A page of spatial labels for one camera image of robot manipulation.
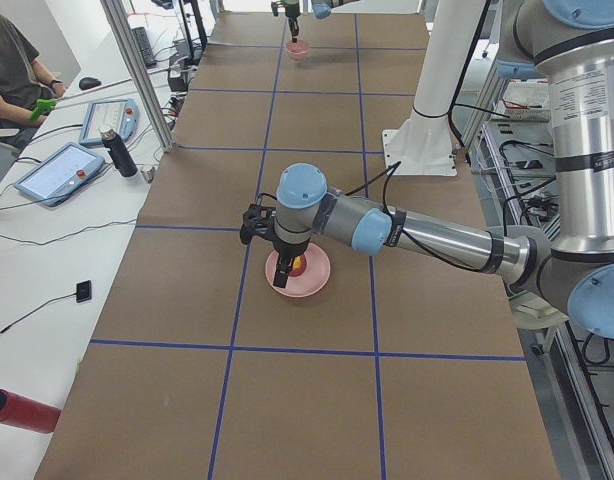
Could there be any blue teach pendant near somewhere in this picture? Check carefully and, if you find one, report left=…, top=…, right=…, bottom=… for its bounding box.
left=14, top=142, right=104, bottom=207

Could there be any black computer mouse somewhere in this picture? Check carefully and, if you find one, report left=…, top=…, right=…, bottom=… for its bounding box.
left=78, top=76, right=101, bottom=91

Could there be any blue teach pendant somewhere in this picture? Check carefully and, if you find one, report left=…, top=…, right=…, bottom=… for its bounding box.
left=14, top=142, right=104, bottom=207
left=78, top=99, right=139, bottom=147

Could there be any red cylinder bottle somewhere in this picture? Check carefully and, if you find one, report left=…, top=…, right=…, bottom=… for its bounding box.
left=0, top=389, right=61, bottom=434

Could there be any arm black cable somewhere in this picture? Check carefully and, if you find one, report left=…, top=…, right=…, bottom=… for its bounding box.
left=344, top=160, right=493, bottom=274

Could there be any pink plate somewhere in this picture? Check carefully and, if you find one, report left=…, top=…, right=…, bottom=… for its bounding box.
left=265, top=243, right=331, bottom=298

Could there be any brown paper table mat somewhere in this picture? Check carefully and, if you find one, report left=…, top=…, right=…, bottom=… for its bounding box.
left=37, top=13, right=558, bottom=479

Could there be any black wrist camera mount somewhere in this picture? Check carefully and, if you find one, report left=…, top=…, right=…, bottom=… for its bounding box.
left=239, top=202, right=277, bottom=245

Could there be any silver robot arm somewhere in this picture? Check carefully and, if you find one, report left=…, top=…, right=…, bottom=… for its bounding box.
left=270, top=0, right=355, bottom=43
left=261, top=1, right=614, bottom=339

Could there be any small black square device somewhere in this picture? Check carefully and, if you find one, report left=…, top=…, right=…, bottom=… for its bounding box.
left=75, top=280, right=93, bottom=303

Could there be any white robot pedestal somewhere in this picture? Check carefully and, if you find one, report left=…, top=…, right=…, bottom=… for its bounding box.
left=382, top=0, right=488, bottom=177

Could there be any black keyboard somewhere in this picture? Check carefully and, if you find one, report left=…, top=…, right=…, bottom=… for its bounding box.
left=131, top=27, right=157, bottom=68

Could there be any seated person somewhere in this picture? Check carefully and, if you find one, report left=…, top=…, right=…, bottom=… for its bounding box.
left=0, top=14, right=66, bottom=150

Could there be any red apple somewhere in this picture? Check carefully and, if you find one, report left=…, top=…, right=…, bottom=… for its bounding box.
left=289, top=255, right=307, bottom=277

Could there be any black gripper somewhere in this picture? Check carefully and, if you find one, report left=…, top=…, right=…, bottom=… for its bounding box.
left=285, top=2, right=300, bottom=43
left=272, top=237, right=310, bottom=288

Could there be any blue teach pendant far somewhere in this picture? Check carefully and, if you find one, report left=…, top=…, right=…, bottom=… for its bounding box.
left=78, top=99, right=139, bottom=147

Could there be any pink bowl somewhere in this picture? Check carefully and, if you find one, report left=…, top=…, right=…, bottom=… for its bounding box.
left=285, top=39, right=310, bottom=62

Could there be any black water bottle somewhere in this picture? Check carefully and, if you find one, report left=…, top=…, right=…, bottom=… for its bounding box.
left=99, top=125, right=138, bottom=178

